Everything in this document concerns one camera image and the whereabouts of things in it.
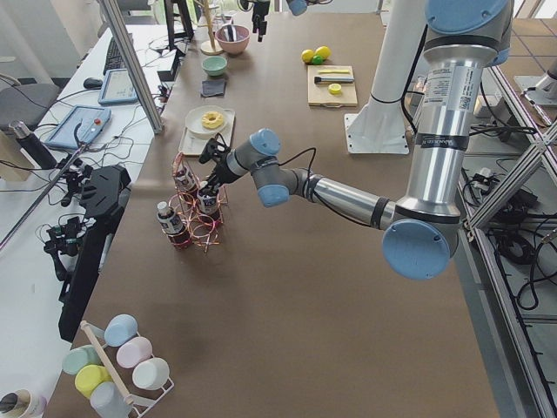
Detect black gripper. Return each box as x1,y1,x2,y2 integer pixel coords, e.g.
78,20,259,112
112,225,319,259
199,162,231,194
252,0,270,42

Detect tea bottle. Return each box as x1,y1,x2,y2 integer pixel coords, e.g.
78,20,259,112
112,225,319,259
157,201,191,248
197,189,220,222
172,162,198,193

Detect tea bottle back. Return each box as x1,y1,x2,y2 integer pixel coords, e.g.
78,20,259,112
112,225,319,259
172,162,198,193

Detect white serving tray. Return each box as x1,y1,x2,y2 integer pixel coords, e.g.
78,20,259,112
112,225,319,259
178,108,236,156

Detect tea bottle front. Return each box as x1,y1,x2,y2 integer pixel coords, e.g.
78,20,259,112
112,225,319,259
157,201,191,248

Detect pink bowl with ice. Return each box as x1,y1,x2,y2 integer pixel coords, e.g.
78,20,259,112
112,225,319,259
215,24,251,55

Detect yellow lemon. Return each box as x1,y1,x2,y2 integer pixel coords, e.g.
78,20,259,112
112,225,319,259
315,45,332,60
300,49,315,64

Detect wooden mug tree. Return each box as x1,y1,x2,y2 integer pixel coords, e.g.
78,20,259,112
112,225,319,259
193,0,224,56

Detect green bowl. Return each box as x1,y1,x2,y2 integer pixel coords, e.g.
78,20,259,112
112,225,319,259
202,56,228,77

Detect white plate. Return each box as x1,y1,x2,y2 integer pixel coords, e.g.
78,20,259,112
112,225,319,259
185,105,230,139

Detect glazed donut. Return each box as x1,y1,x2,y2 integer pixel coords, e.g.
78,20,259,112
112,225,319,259
201,111,225,130

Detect steel muddler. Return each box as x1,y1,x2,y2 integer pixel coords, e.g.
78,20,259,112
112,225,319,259
313,76,354,84

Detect grey folded cloth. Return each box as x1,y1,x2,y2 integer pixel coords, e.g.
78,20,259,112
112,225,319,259
200,78,226,98

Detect yellow plastic knife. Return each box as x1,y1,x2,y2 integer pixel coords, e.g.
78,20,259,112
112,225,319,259
318,67,352,74

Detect wooden cutting board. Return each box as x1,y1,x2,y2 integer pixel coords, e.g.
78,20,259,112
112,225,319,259
307,64,358,107

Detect lemon half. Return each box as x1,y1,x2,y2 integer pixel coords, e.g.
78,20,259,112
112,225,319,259
328,83,342,95

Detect black stand device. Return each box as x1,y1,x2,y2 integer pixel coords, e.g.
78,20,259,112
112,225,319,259
58,165,131,342

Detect blue teach pendant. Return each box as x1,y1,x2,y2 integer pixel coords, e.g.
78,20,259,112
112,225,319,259
97,69,138,105
44,105,111,151

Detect black keyboard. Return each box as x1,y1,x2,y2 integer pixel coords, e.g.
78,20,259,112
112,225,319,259
103,38,125,75

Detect black computer mouse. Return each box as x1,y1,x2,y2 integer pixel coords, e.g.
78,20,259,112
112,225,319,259
83,78,104,90

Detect blue cup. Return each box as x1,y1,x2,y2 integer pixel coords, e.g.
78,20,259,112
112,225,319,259
104,313,138,347

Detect pink cup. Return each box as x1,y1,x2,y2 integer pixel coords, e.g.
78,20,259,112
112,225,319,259
116,336,152,368

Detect white cup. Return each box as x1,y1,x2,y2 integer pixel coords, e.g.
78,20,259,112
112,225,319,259
132,357,170,390

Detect black thermos bottle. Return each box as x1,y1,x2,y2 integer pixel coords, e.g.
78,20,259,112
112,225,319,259
9,121,57,170

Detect green cup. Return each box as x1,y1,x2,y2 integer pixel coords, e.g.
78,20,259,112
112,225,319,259
62,345,102,375

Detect yellow cup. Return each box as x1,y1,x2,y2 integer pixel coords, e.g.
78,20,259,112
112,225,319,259
74,365,112,399

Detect grey cup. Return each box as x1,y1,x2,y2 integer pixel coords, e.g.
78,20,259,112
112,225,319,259
90,381,132,418

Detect copper wire bottle rack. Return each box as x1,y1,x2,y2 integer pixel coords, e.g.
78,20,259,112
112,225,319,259
166,152,228,253

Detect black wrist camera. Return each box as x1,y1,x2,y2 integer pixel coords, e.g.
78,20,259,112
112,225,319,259
198,138,232,165

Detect aluminium frame post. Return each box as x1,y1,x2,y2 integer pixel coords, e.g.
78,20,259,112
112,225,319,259
98,0,164,134

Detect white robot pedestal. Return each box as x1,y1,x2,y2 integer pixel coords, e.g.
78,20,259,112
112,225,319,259
345,0,426,155

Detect wooden rack handle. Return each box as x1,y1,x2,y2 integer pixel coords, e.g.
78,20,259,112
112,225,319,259
80,320,133,405

